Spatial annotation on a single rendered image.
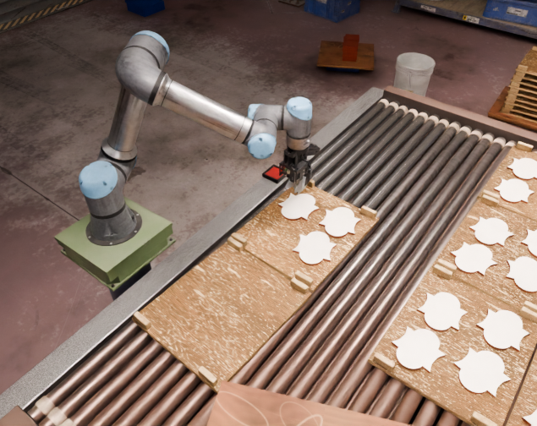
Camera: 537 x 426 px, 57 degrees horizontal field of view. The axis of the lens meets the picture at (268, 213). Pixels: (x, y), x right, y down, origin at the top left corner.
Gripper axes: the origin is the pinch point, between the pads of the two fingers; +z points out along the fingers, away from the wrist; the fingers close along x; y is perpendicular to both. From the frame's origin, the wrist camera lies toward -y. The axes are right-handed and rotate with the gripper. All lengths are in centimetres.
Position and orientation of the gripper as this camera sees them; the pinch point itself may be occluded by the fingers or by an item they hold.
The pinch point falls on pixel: (298, 188)
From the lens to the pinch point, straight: 171.6
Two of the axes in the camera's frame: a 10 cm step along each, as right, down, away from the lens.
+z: 0.0, 7.3, 6.9
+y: -6.3, 5.3, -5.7
